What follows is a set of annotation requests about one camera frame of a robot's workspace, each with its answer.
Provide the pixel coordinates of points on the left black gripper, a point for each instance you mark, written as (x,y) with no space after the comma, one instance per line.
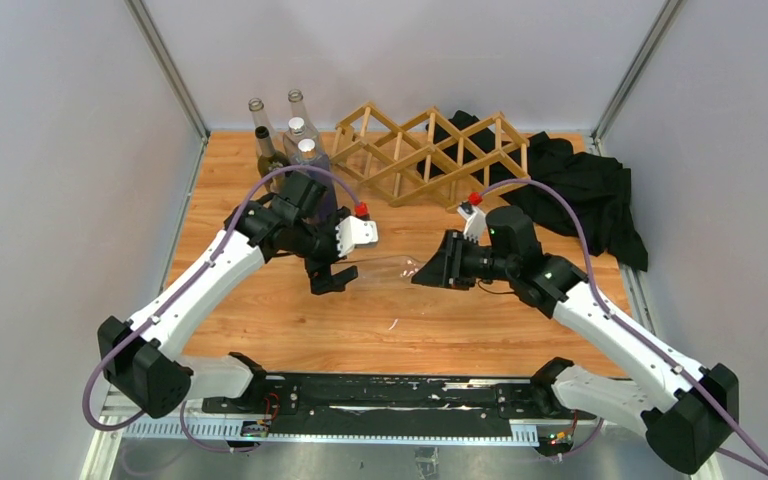
(320,272)

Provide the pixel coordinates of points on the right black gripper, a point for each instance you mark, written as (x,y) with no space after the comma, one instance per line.
(445,267)

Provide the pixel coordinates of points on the blue square glass bottle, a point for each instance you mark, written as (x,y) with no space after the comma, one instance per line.
(328,203)

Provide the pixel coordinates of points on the dark green wine bottle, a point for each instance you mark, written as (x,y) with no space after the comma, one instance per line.
(270,159)

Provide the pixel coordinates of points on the clear wine bottle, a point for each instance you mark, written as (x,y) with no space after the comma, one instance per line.
(297,105)
(260,116)

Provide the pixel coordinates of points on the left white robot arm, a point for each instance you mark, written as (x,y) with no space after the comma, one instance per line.
(142,357)

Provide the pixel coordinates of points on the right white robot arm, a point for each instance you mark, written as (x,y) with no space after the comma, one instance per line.
(673,401)

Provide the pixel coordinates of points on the wooden wine rack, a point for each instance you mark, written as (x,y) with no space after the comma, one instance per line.
(427,157)

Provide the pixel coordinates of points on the black cloth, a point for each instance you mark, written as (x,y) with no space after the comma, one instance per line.
(598,189)

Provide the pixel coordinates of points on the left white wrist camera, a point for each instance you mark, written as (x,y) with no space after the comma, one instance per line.
(353,233)

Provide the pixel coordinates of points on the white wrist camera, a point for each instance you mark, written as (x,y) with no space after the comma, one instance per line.
(353,233)
(474,221)

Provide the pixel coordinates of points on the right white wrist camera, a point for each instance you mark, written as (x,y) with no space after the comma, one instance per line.
(474,221)

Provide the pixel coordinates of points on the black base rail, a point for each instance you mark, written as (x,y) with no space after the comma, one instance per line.
(400,408)

